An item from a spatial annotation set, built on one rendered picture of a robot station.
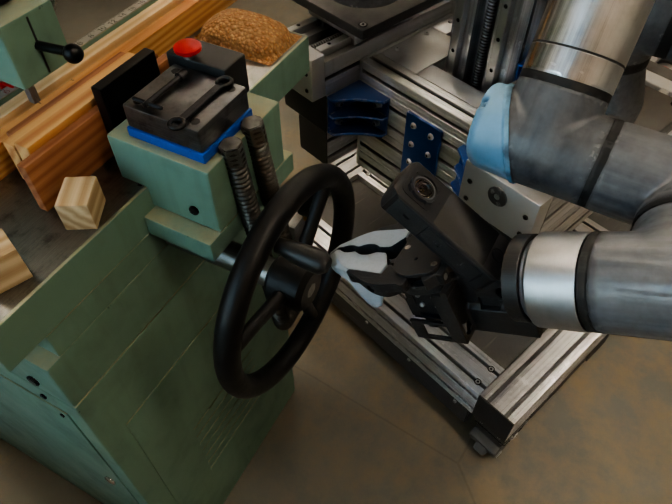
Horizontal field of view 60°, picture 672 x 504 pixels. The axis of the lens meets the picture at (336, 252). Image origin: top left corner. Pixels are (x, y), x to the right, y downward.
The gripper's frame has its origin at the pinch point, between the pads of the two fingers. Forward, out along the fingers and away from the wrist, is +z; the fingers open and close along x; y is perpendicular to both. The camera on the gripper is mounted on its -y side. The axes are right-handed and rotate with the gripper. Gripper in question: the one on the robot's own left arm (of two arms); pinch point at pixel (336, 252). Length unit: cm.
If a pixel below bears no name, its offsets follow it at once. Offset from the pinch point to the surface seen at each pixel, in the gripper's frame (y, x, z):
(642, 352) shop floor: 103, 78, 3
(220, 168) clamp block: -10.5, 0.7, 10.6
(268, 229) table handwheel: -5.7, -3.4, 3.0
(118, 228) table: -9.1, -7.4, 21.8
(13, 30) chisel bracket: -30.3, -2.7, 23.4
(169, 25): -21.9, 22.1, 34.2
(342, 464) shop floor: 77, 11, 49
